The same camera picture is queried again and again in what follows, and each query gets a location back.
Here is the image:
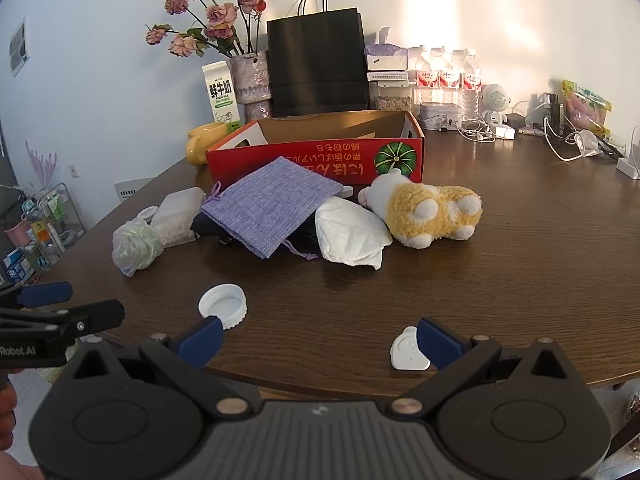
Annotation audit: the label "clear jar of seeds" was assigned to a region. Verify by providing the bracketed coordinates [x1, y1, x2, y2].
[372, 80, 416, 113]

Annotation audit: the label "pack of water bottles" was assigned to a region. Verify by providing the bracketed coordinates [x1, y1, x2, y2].
[407, 46, 484, 117]

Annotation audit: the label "white printed panel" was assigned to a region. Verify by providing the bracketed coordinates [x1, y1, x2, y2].
[114, 178, 154, 206]

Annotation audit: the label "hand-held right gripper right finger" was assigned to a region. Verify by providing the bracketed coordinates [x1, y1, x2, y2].
[384, 317, 587, 420]

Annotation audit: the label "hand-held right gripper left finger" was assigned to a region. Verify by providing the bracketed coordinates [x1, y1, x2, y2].
[59, 316, 262, 423]

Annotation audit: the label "white cable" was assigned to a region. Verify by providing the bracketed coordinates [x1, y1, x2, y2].
[541, 119, 602, 162]

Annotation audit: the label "black paper bag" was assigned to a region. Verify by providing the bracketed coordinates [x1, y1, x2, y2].
[266, 0, 371, 119]

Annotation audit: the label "red printed cardboard box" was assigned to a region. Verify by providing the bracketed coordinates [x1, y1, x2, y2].
[205, 109, 426, 195]

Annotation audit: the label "yellow white plush toy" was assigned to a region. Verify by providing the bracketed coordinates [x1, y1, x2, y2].
[357, 170, 484, 250]

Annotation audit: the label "blue white carton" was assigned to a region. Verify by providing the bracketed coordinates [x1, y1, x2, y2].
[2, 249, 36, 284]

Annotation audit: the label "yellow pink snack bag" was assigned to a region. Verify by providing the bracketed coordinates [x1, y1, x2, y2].
[560, 79, 612, 139]

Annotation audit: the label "dried rose bouquet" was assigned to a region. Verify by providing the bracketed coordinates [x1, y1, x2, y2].
[145, 0, 269, 59]

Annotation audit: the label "white earphones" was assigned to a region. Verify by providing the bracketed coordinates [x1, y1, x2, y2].
[456, 115, 502, 142]

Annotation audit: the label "white face mask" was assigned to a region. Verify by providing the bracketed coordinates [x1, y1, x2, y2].
[314, 196, 394, 271]

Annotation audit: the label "purple knitted pouch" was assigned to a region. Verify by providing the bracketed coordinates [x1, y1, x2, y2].
[200, 156, 346, 260]

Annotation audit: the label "white green milk carton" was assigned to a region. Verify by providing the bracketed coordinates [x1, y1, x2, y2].
[202, 60, 242, 134]

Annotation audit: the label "person's left hand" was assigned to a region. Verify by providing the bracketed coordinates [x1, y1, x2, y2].
[0, 375, 19, 454]

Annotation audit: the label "purple textured vase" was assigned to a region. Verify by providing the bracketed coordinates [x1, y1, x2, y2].
[229, 51, 274, 122]

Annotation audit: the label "clear plastic pill box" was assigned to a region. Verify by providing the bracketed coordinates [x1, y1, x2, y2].
[150, 186, 207, 248]

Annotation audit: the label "small white object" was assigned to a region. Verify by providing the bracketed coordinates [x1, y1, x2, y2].
[575, 129, 602, 155]

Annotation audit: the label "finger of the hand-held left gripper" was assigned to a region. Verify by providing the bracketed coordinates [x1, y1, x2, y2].
[0, 300, 126, 342]
[0, 281, 74, 311]

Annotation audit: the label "printed tin box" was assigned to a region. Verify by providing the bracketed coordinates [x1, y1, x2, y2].
[419, 101, 461, 131]

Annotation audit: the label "plastic bag bundle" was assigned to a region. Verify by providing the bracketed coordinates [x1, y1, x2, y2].
[111, 217, 164, 278]

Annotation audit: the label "pink cup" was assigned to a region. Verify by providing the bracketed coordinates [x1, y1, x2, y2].
[4, 219, 32, 248]

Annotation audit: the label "purple tissue pack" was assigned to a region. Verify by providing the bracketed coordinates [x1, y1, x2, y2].
[364, 27, 411, 72]

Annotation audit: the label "small white fan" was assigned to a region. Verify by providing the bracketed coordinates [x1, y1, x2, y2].
[479, 83, 512, 127]

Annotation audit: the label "yellow mug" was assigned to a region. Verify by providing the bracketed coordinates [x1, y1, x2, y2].
[186, 122, 233, 166]

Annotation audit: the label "wire storage cart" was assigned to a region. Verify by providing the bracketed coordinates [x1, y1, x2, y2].
[0, 182, 86, 287]

